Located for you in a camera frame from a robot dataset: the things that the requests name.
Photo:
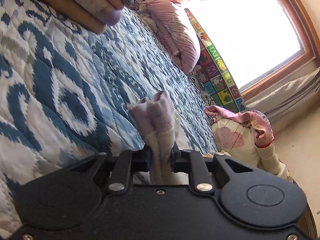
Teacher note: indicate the purple folded duvet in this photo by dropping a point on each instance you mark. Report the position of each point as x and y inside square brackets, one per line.
[169, 21]

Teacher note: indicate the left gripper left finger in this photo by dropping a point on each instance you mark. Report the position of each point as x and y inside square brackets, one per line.
[125, 166]

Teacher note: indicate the grey curtain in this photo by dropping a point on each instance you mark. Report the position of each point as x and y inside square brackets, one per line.
[290, 102]

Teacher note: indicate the cream pink bundled comforter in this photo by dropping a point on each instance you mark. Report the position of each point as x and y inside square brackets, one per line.
[247, 137]

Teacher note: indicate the dark wooden headboard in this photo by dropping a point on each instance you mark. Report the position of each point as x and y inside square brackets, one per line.
[307, 223]

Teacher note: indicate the white lilac folded garment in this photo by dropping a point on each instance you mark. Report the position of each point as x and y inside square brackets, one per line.
[104, 12]

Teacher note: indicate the blue white patterned quilt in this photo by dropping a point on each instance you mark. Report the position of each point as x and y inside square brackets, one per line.
[65, 93]

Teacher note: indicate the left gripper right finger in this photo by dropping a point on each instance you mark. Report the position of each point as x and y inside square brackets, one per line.
[193, 164]

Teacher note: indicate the colourful alphabet foam mat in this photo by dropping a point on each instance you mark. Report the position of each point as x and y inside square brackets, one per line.
[211, 77]

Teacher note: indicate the tan folded garment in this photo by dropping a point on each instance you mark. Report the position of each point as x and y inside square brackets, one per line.
[78, 14]

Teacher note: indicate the white floral purple-trim garment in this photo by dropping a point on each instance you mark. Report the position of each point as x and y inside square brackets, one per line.
[158, 123]

